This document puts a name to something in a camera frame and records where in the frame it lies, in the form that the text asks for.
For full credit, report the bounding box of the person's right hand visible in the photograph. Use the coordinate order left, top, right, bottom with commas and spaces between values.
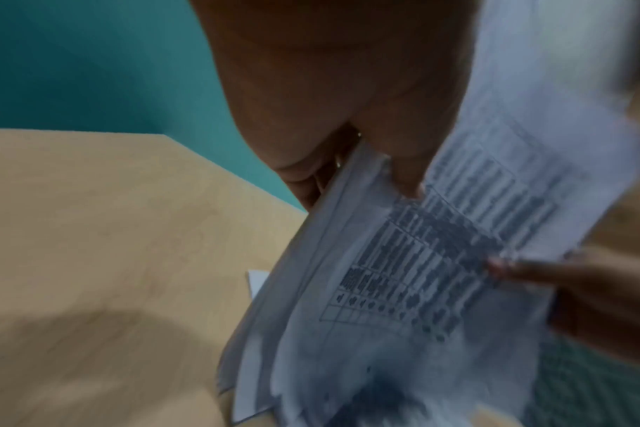
487, 246, 640, 349

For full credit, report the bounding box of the small white paper slip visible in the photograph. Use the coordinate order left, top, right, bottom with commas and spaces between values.
246, 270, 272, 302

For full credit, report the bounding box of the green patterned garment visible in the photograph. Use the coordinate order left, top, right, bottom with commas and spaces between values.
519, 329, 640, 427

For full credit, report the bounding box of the stack of printed paper sheets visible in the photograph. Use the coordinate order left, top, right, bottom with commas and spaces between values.
217, 0, 640, 427

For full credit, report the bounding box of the person's left hand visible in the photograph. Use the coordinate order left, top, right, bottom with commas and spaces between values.
187, 0, 485, 210

